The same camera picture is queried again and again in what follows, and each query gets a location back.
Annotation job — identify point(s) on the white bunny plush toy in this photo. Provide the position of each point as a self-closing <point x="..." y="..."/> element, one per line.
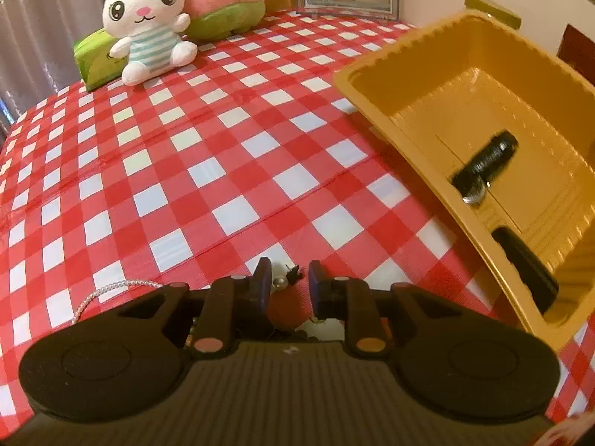
<point x="144" y="46"/>

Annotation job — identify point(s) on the small black ear stud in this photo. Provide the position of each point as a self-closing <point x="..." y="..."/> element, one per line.
<point x="294" y="275"/>

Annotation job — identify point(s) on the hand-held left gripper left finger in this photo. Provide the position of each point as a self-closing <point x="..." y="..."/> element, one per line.
<point x="262" y="284"/>

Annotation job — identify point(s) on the red decorated gift box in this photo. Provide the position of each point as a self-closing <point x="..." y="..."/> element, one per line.
<point x="578" y="51"/>

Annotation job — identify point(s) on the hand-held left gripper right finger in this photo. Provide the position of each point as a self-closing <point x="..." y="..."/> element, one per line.
<point x="316" y="284"/>

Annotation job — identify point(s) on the red white checked tablecloth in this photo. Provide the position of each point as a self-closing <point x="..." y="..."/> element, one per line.
<point x="232" y="172"/>

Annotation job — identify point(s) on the pearl earring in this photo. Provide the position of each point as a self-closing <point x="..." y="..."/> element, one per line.
<point x="279" y="284"/>

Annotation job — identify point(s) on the green tissue pack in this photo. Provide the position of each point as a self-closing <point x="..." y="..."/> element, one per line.
<point x="95" y="62"/>

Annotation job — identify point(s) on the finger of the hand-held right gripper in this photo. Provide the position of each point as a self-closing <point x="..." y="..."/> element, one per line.
<point x="525" y="272"/>

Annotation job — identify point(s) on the yellow plastic tray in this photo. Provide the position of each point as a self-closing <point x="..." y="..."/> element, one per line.
<point x="465" y="102"/>

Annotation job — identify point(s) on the grey sheer curtain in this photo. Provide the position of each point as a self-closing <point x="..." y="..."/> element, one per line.
<point x="37" y="32"/>

